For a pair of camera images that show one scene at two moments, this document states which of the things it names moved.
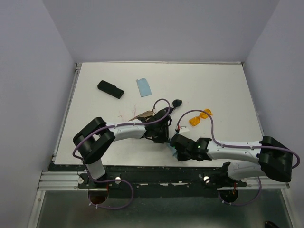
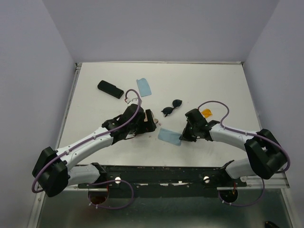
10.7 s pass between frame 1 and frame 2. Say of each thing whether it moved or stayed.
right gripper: moved
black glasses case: stayed
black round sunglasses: stayed
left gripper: moved
